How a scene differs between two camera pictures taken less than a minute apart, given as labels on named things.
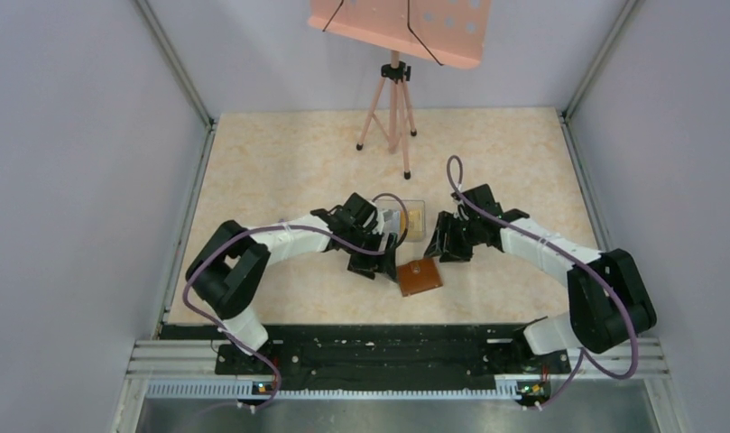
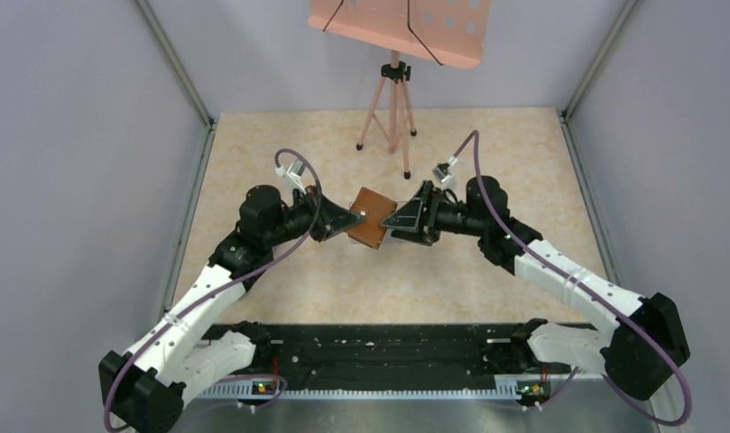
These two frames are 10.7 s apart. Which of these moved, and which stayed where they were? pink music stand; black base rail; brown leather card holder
Moved: brown leather card holder
Stayed: black base rail; pink music stand
